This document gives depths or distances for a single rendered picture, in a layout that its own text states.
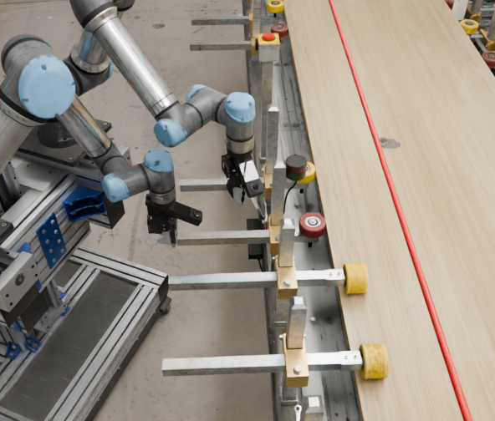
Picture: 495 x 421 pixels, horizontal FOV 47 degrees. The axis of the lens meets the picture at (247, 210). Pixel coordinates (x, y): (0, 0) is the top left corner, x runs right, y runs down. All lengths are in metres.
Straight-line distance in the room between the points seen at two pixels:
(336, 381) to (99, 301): 1.13
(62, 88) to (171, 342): 1.53
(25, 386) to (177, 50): 2.87
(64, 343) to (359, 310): 1.27
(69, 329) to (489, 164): 1.68
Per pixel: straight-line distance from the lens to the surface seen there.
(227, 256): 2.85
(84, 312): 2.47
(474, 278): 1.71
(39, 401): 2.30
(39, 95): 1.27
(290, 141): 2.51
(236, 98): 1.47
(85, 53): 1.79
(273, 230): 1.76
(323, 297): 1.92
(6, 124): 1.32
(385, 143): 2.08
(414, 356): 1.51
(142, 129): 3.68
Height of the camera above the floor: 2.14
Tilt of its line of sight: 44 degrees down
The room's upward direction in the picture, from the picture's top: straight up
